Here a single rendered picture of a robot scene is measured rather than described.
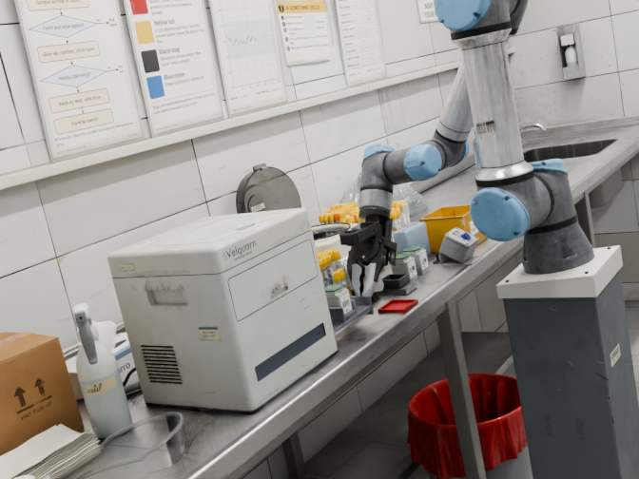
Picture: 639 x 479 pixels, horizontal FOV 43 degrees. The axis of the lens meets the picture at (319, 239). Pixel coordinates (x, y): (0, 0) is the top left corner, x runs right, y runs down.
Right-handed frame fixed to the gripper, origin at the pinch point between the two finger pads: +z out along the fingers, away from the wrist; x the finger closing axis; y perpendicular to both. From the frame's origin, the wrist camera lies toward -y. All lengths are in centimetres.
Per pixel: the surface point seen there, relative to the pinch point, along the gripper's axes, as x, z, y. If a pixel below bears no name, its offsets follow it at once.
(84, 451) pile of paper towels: 15, 36, -56
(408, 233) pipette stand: 7.7, -23.0, 31.1
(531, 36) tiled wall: 46, -169, 203
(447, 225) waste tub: 3, -28, 43
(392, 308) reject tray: -3.1, 0.9, 7.9
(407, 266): 1.7, -11.8, 21.5
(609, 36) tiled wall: 9, -163, 206
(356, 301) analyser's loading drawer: 0.2, 1.2, -2.0
